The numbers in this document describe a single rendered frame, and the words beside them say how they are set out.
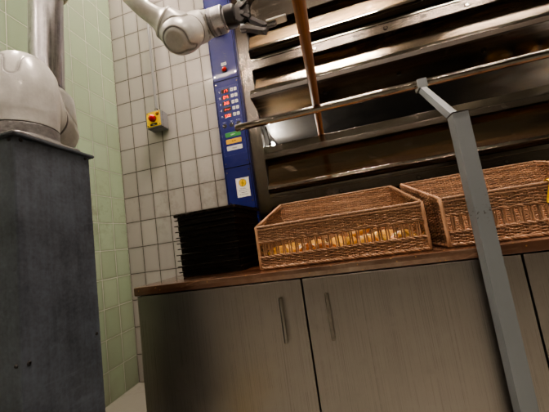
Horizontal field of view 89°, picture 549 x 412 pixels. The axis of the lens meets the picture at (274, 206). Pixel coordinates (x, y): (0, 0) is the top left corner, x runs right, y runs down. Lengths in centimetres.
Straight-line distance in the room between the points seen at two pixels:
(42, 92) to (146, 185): 97
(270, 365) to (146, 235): 111
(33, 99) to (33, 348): 60
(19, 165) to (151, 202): 104
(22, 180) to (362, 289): 91
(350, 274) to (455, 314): 30
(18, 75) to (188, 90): 103
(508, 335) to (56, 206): 117
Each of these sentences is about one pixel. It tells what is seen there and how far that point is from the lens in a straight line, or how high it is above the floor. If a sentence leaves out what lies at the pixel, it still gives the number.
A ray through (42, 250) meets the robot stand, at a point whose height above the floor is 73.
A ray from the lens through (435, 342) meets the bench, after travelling 98.
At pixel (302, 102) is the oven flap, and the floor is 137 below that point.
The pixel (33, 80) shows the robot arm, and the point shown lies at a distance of 101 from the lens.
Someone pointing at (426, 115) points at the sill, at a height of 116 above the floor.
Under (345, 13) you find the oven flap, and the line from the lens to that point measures 183.
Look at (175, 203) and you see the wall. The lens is 172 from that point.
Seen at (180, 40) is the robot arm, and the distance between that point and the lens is 104.
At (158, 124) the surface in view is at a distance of 180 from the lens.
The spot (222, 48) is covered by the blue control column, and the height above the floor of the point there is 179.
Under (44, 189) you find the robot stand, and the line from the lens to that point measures 88.
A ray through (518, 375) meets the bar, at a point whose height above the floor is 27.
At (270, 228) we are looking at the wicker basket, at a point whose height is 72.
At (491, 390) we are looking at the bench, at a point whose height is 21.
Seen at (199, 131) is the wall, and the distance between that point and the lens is 173.
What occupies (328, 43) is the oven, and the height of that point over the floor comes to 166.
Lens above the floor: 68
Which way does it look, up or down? 7 degrees up
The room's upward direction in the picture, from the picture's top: 8 degrees counter-clockwise
